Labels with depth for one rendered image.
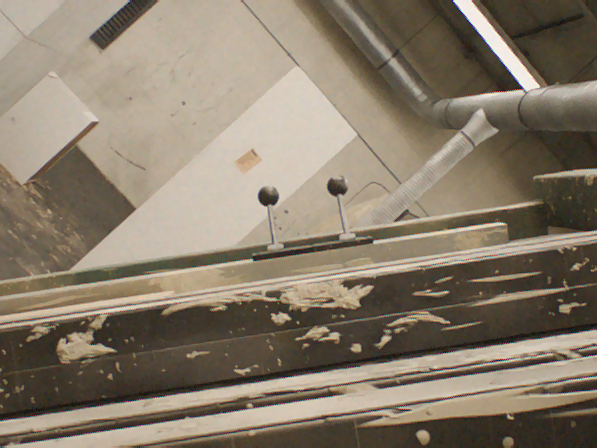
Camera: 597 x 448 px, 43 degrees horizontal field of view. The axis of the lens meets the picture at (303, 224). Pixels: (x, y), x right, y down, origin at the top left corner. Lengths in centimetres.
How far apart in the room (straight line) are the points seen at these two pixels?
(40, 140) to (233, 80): 362
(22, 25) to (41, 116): 273
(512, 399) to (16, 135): 597
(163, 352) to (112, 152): 869
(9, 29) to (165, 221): 185
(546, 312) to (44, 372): 41
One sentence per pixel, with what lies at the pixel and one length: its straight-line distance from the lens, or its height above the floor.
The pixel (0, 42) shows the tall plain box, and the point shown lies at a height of 100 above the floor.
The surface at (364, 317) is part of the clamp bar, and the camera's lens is 63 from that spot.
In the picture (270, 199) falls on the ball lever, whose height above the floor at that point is 143.
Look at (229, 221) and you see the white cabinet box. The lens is 484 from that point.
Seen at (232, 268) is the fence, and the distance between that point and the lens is 123.
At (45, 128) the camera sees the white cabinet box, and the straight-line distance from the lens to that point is 613.
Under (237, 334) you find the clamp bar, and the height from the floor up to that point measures 135.
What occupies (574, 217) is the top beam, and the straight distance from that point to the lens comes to 142.
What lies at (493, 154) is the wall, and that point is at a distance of 978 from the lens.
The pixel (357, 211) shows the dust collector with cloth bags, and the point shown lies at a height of 184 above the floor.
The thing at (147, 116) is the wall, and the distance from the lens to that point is 925.
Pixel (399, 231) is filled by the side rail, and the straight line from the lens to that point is 148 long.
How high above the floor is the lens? 146
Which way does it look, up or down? 1 degrees down
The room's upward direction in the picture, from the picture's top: 48 degrees clockwise
